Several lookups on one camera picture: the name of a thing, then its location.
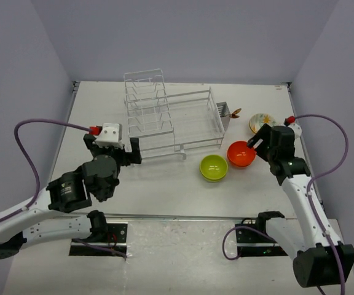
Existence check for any red bowl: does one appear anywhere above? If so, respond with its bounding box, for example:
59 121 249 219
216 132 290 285
227 141 256 166

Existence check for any floral leaf pattern bowl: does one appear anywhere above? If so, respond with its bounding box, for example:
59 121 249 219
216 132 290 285
248 113 278 133

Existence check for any grey cutlery holder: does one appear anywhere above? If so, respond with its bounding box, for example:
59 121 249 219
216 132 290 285
216 102 230 132

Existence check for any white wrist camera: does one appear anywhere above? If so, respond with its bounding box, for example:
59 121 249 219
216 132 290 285
283 116 302 139
90 123 124 149

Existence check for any lime green bowl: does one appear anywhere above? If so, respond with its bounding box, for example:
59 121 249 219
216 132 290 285
202 174 226 183
199 154 229 177

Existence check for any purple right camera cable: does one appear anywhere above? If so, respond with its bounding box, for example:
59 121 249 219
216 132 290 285
284 114 349 295

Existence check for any purple camera cable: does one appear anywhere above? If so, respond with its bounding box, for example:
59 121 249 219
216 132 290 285
284 114 349 295
0 118 100 230

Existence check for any orange bowl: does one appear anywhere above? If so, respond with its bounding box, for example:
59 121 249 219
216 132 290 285
229 161 251 169

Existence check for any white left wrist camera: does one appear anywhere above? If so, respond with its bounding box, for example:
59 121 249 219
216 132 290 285
90 123 124 149

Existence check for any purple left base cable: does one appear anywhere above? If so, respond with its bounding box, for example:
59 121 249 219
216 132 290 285
72 238 128 259

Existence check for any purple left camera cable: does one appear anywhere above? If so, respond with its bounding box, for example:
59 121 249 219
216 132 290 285
0 118 100 230

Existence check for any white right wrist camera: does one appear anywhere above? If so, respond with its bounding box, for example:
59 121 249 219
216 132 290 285
283 116 302 139

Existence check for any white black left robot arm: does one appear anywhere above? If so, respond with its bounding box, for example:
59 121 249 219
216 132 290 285
0 134 142 260

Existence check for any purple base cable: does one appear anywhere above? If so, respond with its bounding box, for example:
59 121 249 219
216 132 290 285
222 226 276 261
72 238 128 259

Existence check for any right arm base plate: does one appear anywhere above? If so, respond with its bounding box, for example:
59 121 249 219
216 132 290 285
235 218 286 258

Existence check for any gold utensil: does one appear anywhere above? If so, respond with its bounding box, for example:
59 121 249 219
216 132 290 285
229 108 242 119

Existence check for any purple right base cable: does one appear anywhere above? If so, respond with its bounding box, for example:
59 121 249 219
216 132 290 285
222 226 276 261

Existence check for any white wire dish rack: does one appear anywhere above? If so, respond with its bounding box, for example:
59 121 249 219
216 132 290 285
124 69 225 159

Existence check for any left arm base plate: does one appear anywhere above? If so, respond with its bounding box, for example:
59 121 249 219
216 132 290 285
69 221 128 257

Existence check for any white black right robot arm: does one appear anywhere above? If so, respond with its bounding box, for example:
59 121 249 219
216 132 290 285
247 124 354 291

